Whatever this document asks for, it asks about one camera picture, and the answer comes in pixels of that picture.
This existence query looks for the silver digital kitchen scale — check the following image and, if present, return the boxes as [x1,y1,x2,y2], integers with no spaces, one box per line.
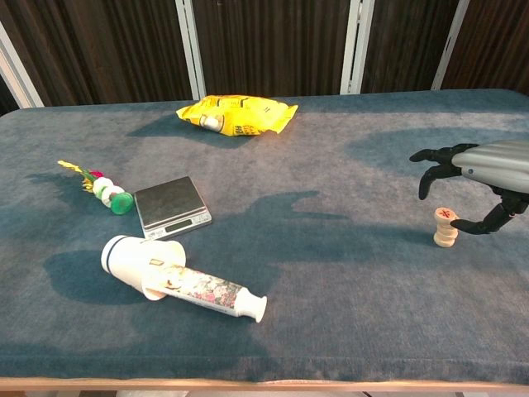
[133,175,213,241]

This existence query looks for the white cup dark stripe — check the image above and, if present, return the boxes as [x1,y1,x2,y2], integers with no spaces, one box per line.
[100,234,188,302]

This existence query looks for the blue table cloth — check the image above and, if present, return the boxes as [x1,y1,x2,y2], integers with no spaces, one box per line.
[0,88,529,384]

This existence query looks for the yellow snack bag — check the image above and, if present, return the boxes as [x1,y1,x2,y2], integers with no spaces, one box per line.
[175,94,299,137]

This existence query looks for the floral toothpaste tube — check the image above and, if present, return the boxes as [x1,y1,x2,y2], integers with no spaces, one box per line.
[145,256,269,324]

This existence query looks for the white metal partition post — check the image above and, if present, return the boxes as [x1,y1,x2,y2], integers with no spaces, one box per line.
[174,0,207,101]
[339,0,375,96]
[430,0,471,92]
[0,20,45,109]

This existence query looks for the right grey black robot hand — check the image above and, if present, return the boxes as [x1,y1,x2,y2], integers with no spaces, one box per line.
[408,139,529,236]

